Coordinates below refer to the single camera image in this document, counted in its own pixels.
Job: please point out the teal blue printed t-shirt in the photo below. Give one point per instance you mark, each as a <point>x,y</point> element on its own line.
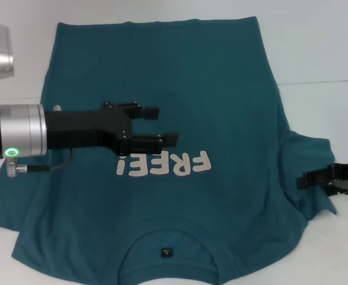
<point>206,89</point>

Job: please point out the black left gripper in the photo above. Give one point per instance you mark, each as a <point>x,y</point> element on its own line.
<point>85,129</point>

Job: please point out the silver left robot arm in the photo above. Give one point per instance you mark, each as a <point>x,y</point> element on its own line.
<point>22,130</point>

